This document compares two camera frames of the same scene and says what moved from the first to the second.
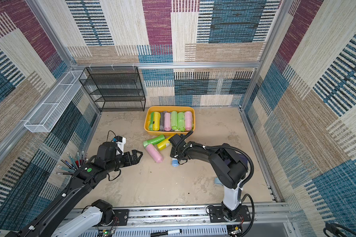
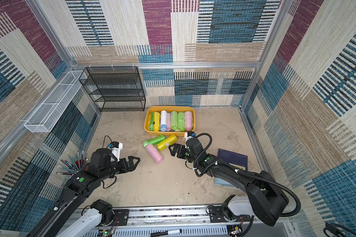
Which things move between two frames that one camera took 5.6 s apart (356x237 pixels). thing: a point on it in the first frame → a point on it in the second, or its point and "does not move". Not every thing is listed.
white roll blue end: [175, 162] → [163, 121]
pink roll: [188, 120] does not move
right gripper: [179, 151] does not move
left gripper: [136, 160] → [131, 167]
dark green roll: [150, 127] does not move
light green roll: [181, 121] does not move
